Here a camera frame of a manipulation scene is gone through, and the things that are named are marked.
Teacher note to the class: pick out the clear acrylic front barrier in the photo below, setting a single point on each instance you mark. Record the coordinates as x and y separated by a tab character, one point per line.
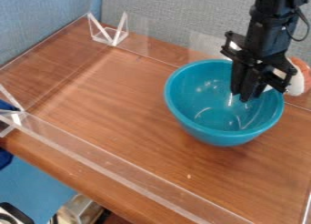
132	192

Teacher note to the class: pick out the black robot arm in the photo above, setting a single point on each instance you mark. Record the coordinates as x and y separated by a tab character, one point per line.
287	11

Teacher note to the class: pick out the clear acrylic back barrier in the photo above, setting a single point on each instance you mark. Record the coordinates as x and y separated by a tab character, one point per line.
205	47

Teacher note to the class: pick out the blue plastic bowl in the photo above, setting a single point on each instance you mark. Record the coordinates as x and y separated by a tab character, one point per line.
209	110

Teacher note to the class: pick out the black white object bottom left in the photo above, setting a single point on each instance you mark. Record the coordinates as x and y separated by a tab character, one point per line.
12	216

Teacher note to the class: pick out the clear acrylic barrier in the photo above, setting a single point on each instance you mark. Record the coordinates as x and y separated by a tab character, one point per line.
205	47
132	192

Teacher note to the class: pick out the metal table frame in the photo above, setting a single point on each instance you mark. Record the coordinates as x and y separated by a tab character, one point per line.
79	210

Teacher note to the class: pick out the clear acrylic corner bracket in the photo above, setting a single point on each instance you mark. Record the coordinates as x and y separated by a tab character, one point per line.
104	34

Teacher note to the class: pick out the white toy mushroom brown cap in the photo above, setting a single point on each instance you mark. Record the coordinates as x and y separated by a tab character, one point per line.
301	81

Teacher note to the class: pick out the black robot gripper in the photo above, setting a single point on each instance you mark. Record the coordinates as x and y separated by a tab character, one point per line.
258	53

